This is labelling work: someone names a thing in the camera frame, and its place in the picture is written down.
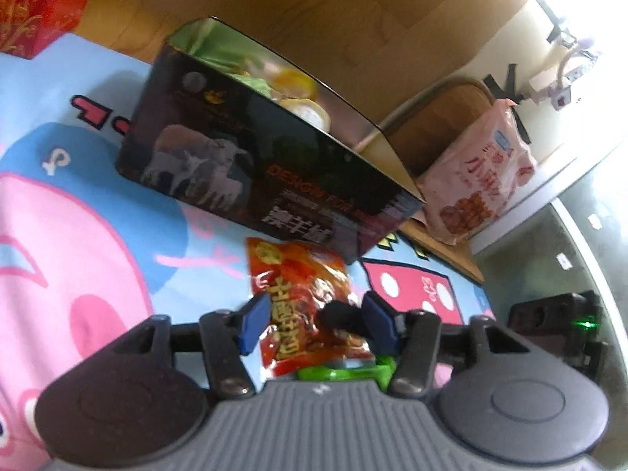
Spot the pink snack bag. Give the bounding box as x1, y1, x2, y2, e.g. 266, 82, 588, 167
417, 98, 538, 247

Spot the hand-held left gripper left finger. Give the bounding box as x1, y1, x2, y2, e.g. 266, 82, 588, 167
105, 294, 272, 399

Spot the pale round snack packet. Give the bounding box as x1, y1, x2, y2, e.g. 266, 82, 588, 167
289, 98, 333, 131

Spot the wooden chair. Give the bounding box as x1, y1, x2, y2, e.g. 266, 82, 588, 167
358, 77, 497, 284

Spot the green snack packet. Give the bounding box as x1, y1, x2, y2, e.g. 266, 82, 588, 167
297, 356, 396, 382

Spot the black tape cross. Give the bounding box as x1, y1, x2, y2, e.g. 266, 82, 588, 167
485, 63, 533, 144
534, 0, 576, 46

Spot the yellow snack packet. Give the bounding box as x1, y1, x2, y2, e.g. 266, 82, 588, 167
267, 66, 317, 101

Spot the white power adapter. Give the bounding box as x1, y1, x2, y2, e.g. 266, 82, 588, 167
526, 69, 576, 110

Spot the dark sheep print box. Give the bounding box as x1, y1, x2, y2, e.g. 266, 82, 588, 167
117, 16, 427, 266

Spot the red snack packet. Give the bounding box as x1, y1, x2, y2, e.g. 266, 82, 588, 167
245, 237, 378, 380

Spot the light green packet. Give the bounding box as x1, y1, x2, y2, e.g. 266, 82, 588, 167
169, 22, 256, 77

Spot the printed cartoon blanket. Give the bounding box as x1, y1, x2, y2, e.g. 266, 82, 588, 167
0, 34, 496, 471

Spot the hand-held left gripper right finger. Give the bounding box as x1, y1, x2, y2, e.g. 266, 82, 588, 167
319, 292, 533, 398

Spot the red patterned box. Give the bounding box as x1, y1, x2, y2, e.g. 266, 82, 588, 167
0, 0, 107, 60

